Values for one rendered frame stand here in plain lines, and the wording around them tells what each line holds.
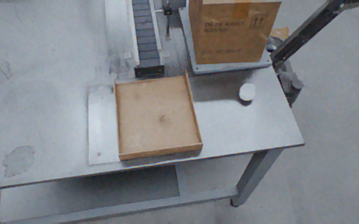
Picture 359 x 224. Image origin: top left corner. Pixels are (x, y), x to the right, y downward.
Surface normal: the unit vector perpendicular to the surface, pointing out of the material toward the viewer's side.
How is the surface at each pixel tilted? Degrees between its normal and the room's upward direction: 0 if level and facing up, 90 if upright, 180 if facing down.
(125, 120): 0
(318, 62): 0
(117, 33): 0
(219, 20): 90
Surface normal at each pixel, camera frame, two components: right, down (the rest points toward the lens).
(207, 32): 0.08, 0.84
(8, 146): 0.03, -0.54
